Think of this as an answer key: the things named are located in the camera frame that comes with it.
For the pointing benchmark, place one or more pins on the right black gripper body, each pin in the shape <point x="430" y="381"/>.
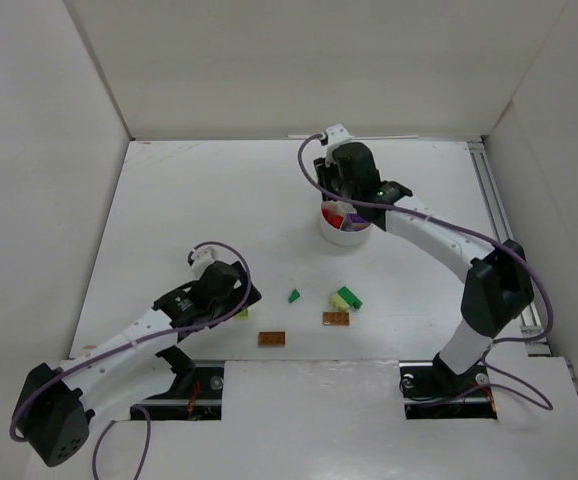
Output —
<point x="326" y="176"/>

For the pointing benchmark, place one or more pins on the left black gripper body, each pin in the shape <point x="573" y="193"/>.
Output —
<point x="245" y="293"/>

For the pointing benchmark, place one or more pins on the lime square lego brick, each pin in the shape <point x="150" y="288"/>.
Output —
<point x="243" y="313"/>

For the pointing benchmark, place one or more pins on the purple lego plate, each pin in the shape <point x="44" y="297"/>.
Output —
<point x="355" y="222"/>

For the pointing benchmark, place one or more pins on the red long lego brick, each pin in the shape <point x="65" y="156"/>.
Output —
<point x="333" y="218"/>

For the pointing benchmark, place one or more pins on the small green sloped lego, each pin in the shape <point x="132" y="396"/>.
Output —
<point x="294" y="296"/>

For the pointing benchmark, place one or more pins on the green and yellow lego stack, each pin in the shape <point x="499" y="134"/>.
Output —
<point x="344" y="300"/>

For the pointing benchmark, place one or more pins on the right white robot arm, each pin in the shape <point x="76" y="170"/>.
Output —
<point x="497" y="287"/>

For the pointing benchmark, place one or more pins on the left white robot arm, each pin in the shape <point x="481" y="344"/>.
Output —
<point x="58" y="406"/>

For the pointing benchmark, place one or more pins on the white round divided container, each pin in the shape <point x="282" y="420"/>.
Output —
<point x="341" y="237"/>

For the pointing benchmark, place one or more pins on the orange lego brick front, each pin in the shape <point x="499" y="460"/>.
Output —
<point x="269" y="339"/>

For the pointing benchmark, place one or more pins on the brown lego plate right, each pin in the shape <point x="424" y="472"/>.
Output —
<point x="337" y="318"/>

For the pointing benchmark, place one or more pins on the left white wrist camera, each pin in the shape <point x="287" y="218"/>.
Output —
<point x="201" y="256"/>

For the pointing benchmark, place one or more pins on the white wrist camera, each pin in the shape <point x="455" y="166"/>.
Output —
<point x="334" y="136"/>
<point x="201" y="256"/>

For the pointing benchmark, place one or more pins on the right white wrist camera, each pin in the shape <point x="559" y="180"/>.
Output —
<point x="334" y="136"/>

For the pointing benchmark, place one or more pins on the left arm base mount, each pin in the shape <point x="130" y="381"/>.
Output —
<point x="192" y="390"/>

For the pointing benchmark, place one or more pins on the aluminium rail right side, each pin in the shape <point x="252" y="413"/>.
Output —
<point x="531" y="322"/>

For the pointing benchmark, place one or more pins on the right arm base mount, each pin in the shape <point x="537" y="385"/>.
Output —
<point x="431" y="391"/>

